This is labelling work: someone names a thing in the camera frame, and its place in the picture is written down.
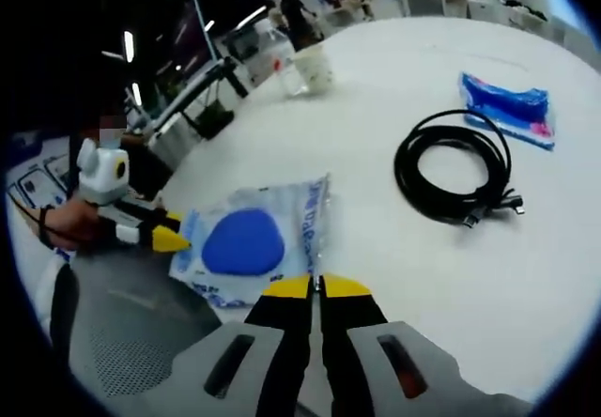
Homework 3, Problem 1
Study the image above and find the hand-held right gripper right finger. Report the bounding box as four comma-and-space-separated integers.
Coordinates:
313, 273, 534, 417

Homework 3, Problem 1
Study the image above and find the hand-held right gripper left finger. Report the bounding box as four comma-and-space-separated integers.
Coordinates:
172, 273, 315, 417

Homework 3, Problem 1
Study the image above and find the clear bag with blue pad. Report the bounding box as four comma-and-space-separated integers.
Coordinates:
167, 171, 333, 314

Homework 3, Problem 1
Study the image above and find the black cable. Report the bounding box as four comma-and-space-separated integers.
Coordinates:
393, 108, 528, 229

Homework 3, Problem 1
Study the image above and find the clear plastic bottle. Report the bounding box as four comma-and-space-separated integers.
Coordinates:
270, 30, 305, 100

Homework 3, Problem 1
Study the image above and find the paper cup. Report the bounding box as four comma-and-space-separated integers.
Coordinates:
292, 44, 335, 95

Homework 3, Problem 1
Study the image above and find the blue and pink packet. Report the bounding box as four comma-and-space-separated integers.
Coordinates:
456, 70, 559, 151

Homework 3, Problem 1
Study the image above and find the person's left hand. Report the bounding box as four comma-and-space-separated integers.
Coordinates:
46, 199, 108, 251

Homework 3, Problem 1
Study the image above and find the grey mesh chair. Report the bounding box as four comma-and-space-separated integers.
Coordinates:
69, 255, 223, 400

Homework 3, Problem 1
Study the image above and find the white neighbouring desk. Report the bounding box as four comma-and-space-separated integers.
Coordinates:
139, 58, 236, 132

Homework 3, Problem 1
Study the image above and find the black oval object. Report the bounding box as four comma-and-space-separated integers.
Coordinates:
197, 105, 236, 140

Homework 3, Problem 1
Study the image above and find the white chair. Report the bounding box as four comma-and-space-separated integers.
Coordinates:
405, 0, 448, 17

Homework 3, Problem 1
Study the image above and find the blue and white wall poster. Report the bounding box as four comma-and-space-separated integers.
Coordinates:
6, 152, 72, 212

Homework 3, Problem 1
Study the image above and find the black wrist strap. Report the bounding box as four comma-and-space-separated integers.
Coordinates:
39, 204, 56, 250

